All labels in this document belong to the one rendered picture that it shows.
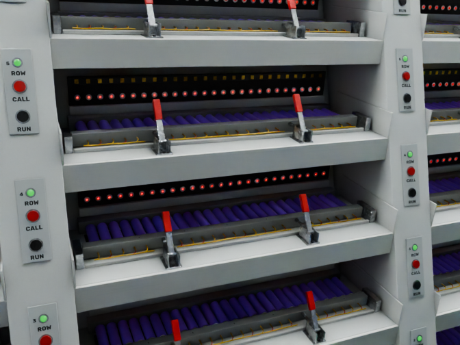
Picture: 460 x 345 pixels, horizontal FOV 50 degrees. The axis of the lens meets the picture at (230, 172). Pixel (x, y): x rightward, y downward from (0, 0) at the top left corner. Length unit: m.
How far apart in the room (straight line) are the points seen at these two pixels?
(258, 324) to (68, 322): 0.36
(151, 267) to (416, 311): 0.55
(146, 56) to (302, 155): 0.32
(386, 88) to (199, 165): 0.41
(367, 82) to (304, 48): 0.19
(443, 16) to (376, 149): 0.49
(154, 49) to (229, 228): 0.35
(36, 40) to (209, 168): 0.33
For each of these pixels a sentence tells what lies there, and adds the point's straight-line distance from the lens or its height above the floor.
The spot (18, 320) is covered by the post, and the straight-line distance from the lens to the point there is 0.81.
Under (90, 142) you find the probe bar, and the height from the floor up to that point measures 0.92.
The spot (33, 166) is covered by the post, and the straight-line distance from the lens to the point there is 0.77.
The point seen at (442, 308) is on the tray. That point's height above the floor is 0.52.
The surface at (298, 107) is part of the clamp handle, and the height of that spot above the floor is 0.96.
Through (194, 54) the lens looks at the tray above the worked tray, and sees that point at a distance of 0.84.
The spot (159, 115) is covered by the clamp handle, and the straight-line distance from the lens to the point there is 0.83.
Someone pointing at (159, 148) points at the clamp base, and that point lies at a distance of 0.80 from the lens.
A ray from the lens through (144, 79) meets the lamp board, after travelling 0.96.
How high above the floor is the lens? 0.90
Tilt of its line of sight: 4 degrees down
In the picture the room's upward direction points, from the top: 4 degrees counter-clockwise
